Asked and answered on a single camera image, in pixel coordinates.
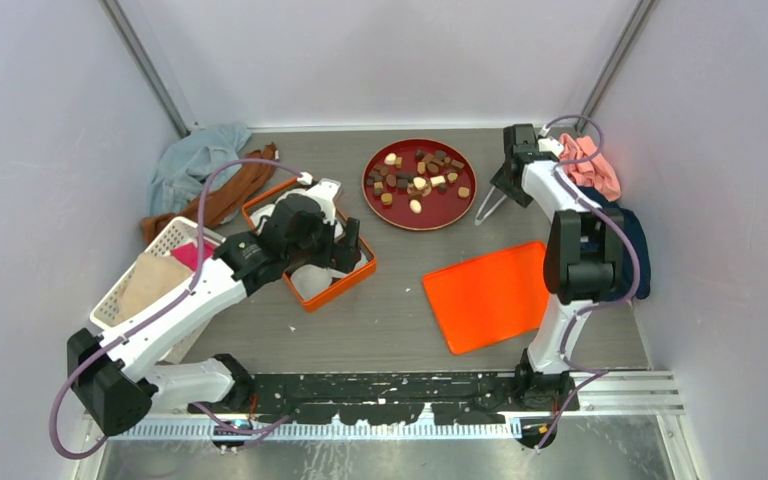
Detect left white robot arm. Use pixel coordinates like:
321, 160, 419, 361
67, 179, 361, 437

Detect beige cloth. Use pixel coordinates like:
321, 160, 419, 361
114, 253, 193, 325

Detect brown cloth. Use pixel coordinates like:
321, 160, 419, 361
139, 162, 276, 244

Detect orange box lid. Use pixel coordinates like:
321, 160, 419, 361
422, 242, 549, 355

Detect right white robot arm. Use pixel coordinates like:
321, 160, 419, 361
491, 124, 624, 411

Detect magenta cloth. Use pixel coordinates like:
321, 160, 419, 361
169, 242, 214, 272

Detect red round plate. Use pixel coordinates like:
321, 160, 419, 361
361, 138, 478, 231

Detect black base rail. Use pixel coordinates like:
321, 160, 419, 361
207, 370, 579, 426

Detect orange compartment box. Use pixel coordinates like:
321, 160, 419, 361
242, 179, 376, 313

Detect white plastic basket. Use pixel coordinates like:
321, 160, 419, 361
89, 217, 211, 364

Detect light blue cloth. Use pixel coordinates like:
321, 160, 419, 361
146, 123, 252, 217

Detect pink cloth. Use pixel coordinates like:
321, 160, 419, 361
559, 133, 622, 202

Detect navy blue cloth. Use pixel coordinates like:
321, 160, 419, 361
580, 187, 652, 302

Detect white paper cup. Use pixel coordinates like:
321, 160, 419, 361
290, 265, 333, 302

